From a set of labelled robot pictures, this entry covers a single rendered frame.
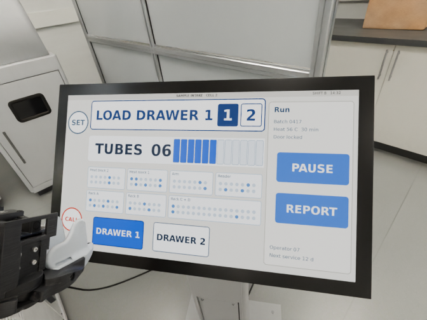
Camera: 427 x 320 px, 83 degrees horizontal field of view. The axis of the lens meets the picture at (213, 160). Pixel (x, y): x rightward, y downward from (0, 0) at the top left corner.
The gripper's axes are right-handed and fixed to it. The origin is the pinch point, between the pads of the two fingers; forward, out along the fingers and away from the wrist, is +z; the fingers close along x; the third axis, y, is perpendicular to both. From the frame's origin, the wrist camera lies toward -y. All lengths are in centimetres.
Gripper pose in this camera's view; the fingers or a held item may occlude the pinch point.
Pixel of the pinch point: (82, 253)
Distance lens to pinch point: 39.6
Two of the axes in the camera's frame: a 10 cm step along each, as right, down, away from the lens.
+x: -9.8, -0.5, 1.9
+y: 0.6, -10.0, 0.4
